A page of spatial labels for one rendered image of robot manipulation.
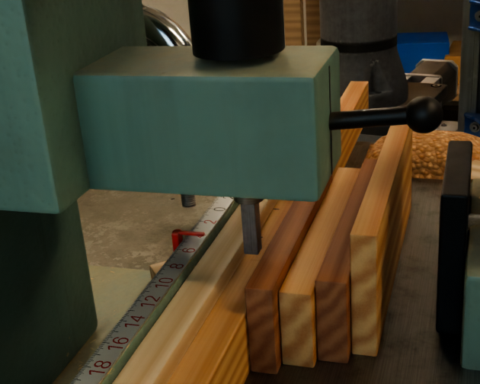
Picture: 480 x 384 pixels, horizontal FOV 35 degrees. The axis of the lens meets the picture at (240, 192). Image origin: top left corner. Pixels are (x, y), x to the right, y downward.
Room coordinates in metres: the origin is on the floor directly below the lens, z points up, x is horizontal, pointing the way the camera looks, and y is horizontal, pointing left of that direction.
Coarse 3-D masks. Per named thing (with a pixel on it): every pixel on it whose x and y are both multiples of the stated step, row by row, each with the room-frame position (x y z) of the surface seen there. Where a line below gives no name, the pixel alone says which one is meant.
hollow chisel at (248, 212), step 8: (248, 208) 0.41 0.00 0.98; (256, 208) 0.41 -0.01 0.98; (248, 216) 0.41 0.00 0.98; (256, 216) 0.41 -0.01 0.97; (248, 224) 0.41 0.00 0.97; (256, 224) 0.41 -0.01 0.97; (248, 232) 0.41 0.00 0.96; (256, 232) 0.41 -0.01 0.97; (248, 240) 0.41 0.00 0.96; (256, 240) 0.41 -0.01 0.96; (248, 248) 0.41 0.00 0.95; (256, 248) 0.41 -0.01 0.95
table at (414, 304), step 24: (360, 144) 0.73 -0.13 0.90; (432, 192) 0.59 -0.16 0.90; (432, 216) 0.55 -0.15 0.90; (408, 240) 0.51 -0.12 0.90; (432, 240) 0.51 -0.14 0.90; (408, 264) 0.47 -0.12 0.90; (432, 264) 0.47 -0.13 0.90; (408, 288) 0.44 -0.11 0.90; (432, 288) 0.44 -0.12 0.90; (408, 312) 0.41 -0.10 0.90; (432, 312) 0.41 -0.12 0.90; (384, 336) 0.39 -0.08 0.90; (408, 336) 0.39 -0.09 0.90; (432, 336) 0.38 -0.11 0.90; (456, 336) 0.38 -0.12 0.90; (360, 360) 0.37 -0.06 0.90; (384, 360) 0.36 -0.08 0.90; (408, 360) 0.36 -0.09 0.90; (432, 360) 0.36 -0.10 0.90; (456, 360) 0.36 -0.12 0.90
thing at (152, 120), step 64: (128, 64) 0.42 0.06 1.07; (192, 64) 0.41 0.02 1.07; (256, 64) 0.40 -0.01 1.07; (320, 64) 0.39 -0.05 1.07; (128, 128) 0.40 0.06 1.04; (192, 128) 0.39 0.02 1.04; (256, 128) 0.38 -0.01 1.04; (320, 128) 0.37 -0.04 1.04; (192, 192) 0.39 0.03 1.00; (256, 192) 0.38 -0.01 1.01; (320, 192) 0.37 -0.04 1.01
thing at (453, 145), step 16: (448, 144) 0.46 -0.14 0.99; (464, 144) 0.45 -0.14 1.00; (448, 160) 0.43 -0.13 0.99; (464, 160) 0.43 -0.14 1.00; (448, 176) 0.40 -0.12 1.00; (464, 176) 0.40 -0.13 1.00; (448, 192) 0.38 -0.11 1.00; (464, 192) 0.38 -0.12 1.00; (448, 208) 0.38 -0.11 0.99; (464, 208) 0.38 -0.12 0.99; (448, 224) 0.38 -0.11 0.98; (464, 224) 0.38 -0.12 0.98; (448, 240) 0.38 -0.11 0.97; (464, 240) 0.38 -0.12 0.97; (448, 256) 0.38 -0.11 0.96; (464, 256) 0.38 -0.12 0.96; (448, 272) 0.38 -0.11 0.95; (464, 272) 0.38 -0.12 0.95; (448, 288) 0.38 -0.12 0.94; (448, 304) 0.38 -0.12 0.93; (448, 320) 0.38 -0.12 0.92
